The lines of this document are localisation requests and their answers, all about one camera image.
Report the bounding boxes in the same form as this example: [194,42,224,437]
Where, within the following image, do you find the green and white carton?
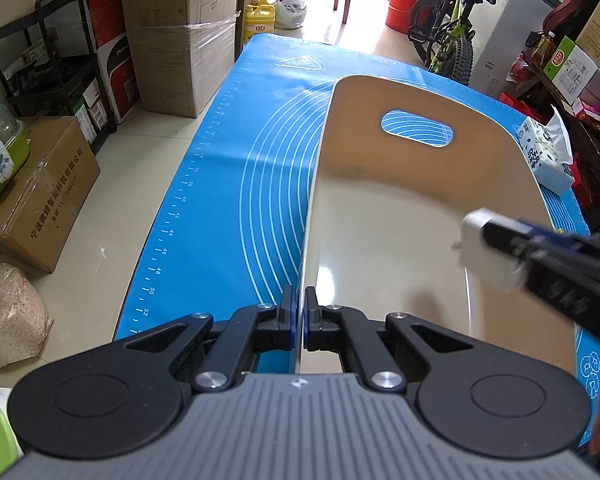
[543,35,599,99]

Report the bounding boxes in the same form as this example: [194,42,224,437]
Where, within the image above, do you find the green and black bicycle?
[407,0,497,87]

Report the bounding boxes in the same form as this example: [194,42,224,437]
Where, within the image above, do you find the yellow detergent bottle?
[243,0,279,47]

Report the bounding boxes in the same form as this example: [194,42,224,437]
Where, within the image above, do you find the large wrapped cardboard box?
[117,0,242,119]

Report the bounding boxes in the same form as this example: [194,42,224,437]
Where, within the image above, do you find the clear bag of grain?
[0,262,54,372]

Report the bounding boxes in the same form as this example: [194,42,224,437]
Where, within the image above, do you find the red cardboard box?
[87,0,129,52]

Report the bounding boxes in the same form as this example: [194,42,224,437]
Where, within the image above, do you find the black shelf cart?
[0,0,119,157]

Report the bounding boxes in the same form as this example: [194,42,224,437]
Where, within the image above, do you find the white tissue pack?
[516,106,576,196]

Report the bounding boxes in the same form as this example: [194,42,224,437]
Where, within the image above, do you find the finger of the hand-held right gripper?
[482,221,600,347]
[516,216,600,267]

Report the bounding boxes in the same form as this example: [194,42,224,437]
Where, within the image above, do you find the white power adapter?
[452,208,532,294]

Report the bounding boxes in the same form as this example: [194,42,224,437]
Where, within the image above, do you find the amber oil bottle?
[530,30,557,67]

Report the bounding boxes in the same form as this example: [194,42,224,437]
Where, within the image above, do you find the dark wooden side table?
[519,52,600,237]

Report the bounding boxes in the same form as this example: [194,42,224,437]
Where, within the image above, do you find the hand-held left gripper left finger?
[123,285,298,394]

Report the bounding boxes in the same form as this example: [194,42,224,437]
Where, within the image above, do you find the blue silicone baking mat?
[115,32,600,446]

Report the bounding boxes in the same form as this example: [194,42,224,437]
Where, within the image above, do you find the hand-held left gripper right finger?
[304,286,474,394]

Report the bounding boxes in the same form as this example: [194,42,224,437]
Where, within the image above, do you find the white plastic bag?
[272,0,309,31]

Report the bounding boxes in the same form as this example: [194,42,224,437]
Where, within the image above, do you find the white and red appliance box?
[97,35,142,125]

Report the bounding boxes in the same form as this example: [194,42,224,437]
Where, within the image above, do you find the printed brown cardboard box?
[0,116,101,274]

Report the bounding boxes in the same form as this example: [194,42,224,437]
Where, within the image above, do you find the white chest freezer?
[470,0,562,97]

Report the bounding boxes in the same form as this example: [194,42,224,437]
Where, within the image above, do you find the cream plastic storage bin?
[293,74,579,376]

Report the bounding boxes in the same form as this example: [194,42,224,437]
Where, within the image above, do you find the green container with clear lid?
[0,102,31,227]

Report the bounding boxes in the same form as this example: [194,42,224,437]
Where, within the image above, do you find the stacked red buckets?
[385,0,427,34]

